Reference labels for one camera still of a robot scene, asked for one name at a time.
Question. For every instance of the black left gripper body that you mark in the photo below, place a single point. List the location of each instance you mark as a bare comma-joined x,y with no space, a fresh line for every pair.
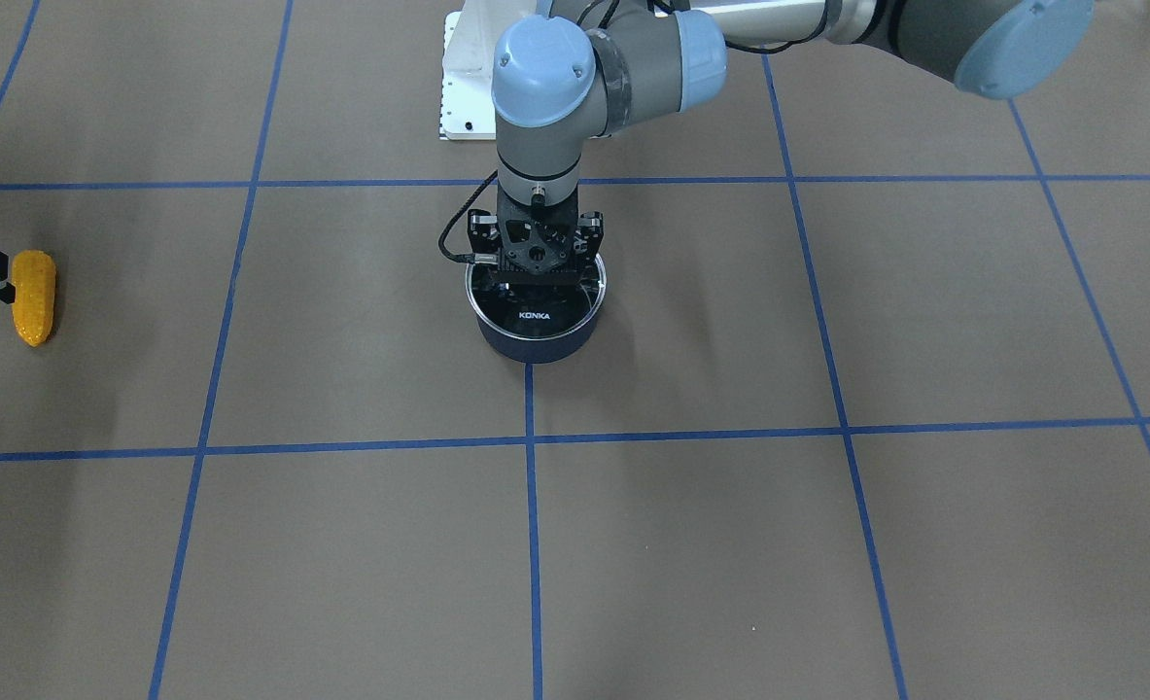
483,234

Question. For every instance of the yellow corn cob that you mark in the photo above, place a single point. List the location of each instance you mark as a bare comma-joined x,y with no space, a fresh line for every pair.
34,275

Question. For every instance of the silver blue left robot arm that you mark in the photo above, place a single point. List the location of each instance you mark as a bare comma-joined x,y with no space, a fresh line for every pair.
576,70

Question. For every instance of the dark blue saucepan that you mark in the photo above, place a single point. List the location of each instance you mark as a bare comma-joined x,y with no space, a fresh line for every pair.
537,354

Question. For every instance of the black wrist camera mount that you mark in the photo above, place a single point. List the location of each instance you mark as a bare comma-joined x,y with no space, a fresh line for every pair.
485,239

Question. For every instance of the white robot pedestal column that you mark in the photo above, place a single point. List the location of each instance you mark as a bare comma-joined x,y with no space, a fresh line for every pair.
466,110

